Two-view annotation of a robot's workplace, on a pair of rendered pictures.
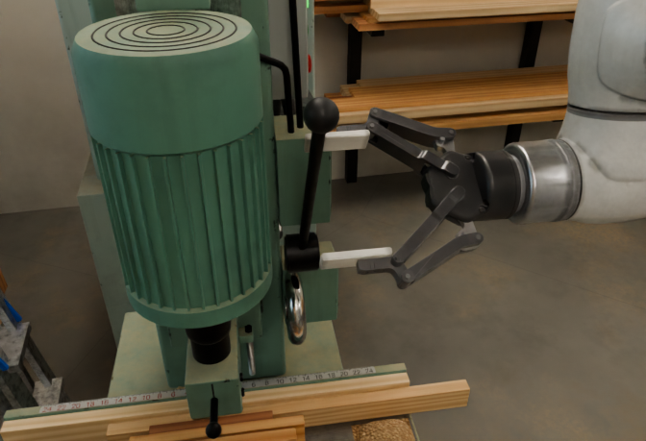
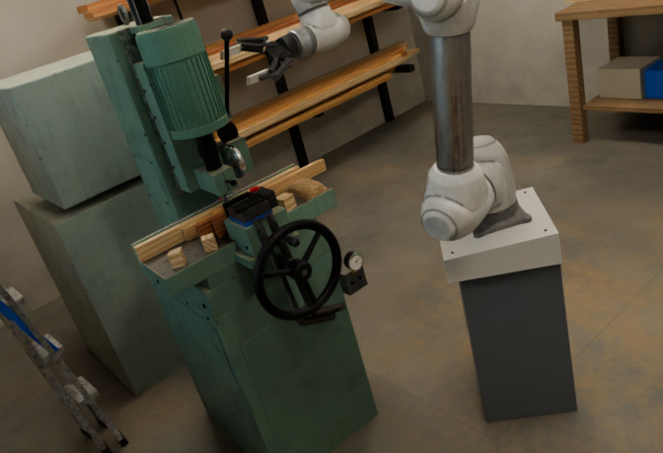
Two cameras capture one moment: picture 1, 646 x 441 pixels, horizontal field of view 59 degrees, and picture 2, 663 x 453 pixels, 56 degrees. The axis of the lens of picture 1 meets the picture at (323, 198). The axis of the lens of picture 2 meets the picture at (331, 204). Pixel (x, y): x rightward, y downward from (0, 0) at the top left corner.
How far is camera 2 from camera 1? 1.37 m
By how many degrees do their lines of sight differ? 22
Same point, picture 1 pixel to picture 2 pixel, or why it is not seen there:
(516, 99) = (287, 109)
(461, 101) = (253, 123)
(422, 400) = (307, 171)
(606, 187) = (321, 32)
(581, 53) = not seen: outside the picture
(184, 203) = (195, 76)
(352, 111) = not seen: hidden behind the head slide
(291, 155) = not seen: hidden behind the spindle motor
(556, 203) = (309, 41)
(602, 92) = (305, 4)
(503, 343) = (354, 246)
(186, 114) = (188, 41)
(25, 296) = not seen: outside the picture
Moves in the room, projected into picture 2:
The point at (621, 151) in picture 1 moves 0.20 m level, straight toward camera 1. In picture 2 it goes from (319, 19) to (317, 29)
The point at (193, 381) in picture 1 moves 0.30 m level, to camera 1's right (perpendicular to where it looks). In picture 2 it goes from (215, 174) to (302, 137)
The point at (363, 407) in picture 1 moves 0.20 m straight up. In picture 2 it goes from (285, 182) to (267, 125)
